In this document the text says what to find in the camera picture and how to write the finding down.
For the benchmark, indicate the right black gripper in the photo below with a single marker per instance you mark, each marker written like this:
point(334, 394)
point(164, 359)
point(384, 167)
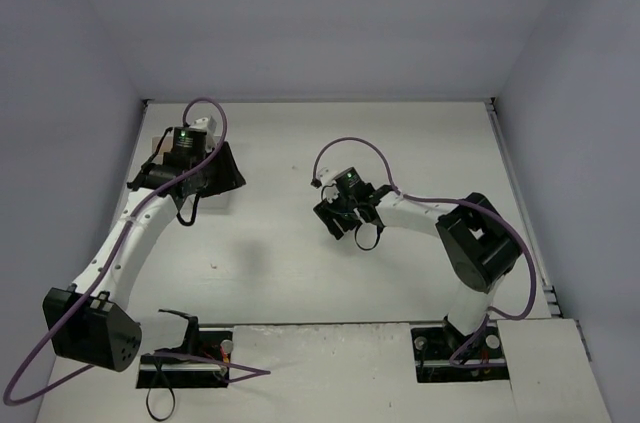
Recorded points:
point(333, 216)

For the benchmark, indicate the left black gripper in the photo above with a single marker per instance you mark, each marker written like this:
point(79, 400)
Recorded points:
point(220, 171)

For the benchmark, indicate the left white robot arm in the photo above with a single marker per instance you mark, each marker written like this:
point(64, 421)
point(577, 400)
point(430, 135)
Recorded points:
point(90, 317)

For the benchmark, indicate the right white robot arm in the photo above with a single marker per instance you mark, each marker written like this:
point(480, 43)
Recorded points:
point(481, 251)

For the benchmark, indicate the right white compartment tray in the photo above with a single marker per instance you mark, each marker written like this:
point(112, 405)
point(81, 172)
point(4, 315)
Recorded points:
point(217, 204)

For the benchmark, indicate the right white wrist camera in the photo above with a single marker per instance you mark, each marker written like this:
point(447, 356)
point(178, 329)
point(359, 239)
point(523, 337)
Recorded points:
point(324, 177)

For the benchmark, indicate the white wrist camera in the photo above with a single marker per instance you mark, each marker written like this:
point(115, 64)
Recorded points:
point(324, 177)
point(206, 124)

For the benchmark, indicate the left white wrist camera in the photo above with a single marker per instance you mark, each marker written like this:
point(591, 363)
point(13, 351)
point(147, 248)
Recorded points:
point(206, 124)

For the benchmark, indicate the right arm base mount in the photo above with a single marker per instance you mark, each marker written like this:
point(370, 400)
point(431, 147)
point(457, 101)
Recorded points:
point(482, 361)

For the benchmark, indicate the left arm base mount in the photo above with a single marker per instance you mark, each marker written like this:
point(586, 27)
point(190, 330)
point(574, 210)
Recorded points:
point(194, 364)

